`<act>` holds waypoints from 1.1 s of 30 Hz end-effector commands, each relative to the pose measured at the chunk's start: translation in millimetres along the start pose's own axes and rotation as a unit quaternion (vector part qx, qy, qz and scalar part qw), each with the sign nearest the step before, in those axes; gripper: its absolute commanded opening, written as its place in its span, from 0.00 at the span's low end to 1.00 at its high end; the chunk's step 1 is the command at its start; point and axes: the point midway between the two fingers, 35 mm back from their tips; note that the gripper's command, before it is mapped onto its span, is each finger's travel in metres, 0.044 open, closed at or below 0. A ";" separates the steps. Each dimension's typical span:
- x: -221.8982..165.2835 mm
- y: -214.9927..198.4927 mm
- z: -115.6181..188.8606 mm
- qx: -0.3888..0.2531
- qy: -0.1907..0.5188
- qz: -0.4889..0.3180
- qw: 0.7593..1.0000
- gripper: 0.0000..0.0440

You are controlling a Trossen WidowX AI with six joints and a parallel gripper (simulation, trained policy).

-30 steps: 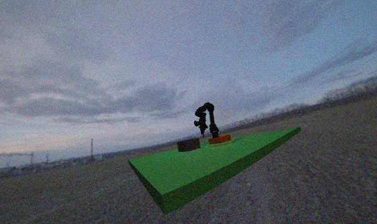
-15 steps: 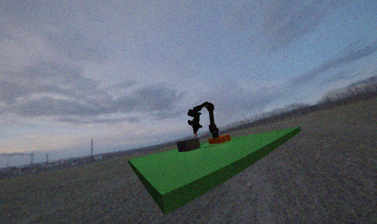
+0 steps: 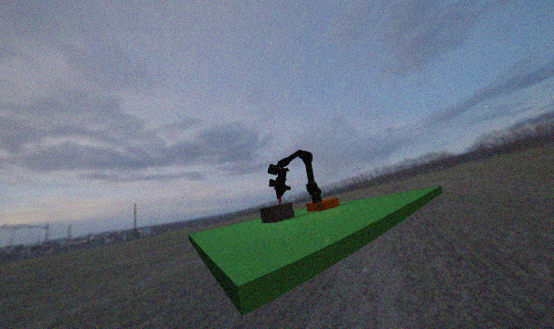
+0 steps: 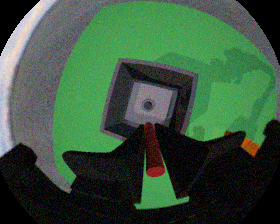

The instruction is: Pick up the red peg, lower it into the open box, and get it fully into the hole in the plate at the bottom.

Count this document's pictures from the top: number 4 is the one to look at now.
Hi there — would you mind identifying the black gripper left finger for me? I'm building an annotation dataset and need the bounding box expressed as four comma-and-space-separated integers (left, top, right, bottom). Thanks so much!
62, 125, 145, 204

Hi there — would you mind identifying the red peg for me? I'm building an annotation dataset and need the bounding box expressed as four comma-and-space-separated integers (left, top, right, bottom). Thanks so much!
144, 123, 165, 177

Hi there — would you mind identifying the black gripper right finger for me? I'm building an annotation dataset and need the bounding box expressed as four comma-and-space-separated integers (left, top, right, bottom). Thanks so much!
155, 123, 246, 200

